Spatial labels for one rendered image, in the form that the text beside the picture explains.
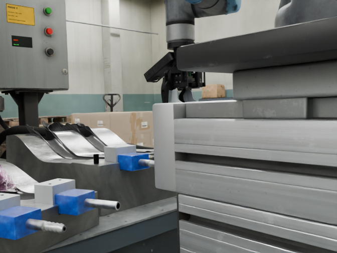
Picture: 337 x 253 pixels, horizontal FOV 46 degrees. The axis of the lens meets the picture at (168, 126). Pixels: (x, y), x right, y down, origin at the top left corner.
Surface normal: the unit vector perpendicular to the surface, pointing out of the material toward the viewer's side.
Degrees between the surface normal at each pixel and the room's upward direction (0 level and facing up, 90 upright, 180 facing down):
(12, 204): 90
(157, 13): 90
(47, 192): 90
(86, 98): 90
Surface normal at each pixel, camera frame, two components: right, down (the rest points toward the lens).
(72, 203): -0.45, 0.06
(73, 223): 0.89, 0.00
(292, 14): -0.95, 0.04
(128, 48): 0.71, 0.01
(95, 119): -0.65, 0.00
